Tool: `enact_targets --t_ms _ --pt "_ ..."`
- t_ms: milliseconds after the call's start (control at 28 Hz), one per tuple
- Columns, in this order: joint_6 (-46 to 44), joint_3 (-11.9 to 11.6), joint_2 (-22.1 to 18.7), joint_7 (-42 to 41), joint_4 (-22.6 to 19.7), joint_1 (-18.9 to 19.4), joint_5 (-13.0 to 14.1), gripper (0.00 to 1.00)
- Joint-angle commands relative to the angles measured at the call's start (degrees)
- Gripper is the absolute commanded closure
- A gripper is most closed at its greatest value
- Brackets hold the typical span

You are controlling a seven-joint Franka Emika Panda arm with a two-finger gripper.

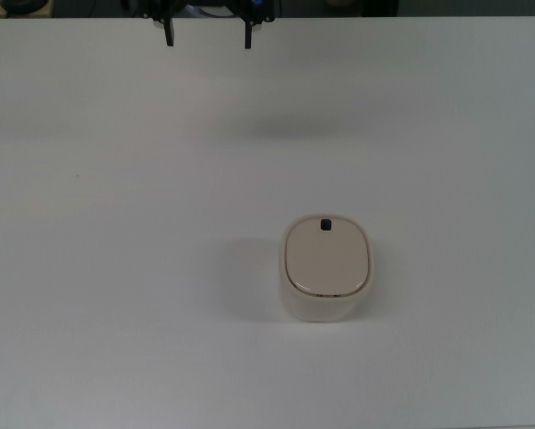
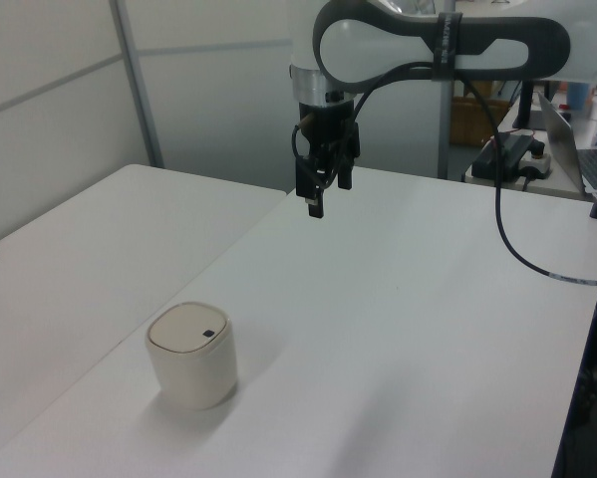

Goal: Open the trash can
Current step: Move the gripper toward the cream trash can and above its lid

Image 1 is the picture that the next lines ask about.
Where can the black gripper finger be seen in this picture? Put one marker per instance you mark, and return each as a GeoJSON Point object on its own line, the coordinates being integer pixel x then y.
{"type": "Point", "coordinates": [248, 36]}
{"type": "Point", "coordinates": [169, 35]}

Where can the beige trash can lid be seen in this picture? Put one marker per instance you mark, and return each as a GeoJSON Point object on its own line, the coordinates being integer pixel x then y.
{"type": "Point", "coordinates": [325, 259]}

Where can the small white trash can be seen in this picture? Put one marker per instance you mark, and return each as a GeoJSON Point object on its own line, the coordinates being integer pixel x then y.
{"type": "Point", "coordinates": [316, 308]}

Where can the wooden desk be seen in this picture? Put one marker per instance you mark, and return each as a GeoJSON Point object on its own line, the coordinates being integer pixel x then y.
{"type": "Point", "coordinates": [12, 8]}

